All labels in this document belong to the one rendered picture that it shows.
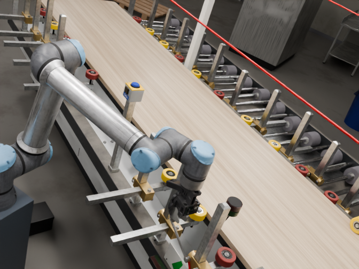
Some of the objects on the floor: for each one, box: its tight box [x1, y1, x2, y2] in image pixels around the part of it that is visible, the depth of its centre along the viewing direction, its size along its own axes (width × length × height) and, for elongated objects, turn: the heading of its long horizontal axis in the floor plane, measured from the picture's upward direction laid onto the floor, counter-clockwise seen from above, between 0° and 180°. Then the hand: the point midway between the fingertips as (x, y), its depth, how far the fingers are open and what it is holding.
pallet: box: [113, 0, 175, 21], centre depth 697 cm, size 120×83×11 cm
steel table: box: [323, 9, 359, 77], centre depth 779 cm, size 62×165×85 cm, turn 125°
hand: (173, 218), depth 164 cm, fingers closed
